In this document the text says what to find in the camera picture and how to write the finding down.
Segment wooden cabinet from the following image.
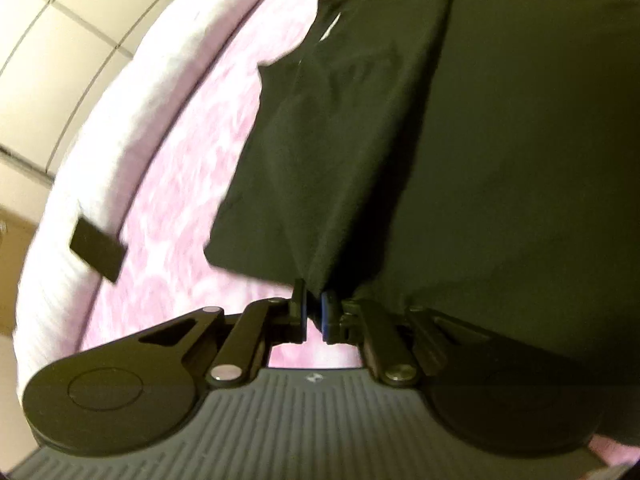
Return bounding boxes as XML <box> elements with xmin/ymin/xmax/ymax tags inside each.
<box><xmin>0</xmin><ymin>200</ymin><xmax>38</xmax><ymax>336</ymax></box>

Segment black t-shirt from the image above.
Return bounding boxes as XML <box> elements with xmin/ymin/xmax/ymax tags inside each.
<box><xmin>202</xmin><ymin>0</ymin><xmax>640</xmax><ymax>461</ymax></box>

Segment cream panelled wardrobe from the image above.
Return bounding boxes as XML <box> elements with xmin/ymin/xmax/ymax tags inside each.
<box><xmin>0</xmin><ymin>0</ymin><xmax>211</xmax><ymax>178</ymax></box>

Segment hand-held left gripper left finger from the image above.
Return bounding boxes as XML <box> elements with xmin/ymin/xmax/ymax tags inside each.
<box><xmin>82</xmin><ymin>279</ymin><xmax>308</xmax><ymax>391</ymax></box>

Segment pink rose blanket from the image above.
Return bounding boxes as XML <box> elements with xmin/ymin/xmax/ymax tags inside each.
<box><xmin>80</xmin><ymin>0</ymin><xmax>640</xmax><ymax>480</ymax></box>

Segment white quilted bedspread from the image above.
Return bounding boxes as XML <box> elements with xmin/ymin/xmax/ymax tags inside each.
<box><xmin>12</xmin><ymin>0</ymin><xmax>303</xmax><ymax>401</ymax></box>

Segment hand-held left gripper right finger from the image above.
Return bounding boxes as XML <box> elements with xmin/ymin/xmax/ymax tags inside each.
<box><xmin>320</xmin><ymin>290</ymin><xmax>501</xmax><ymax>388</ymax></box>

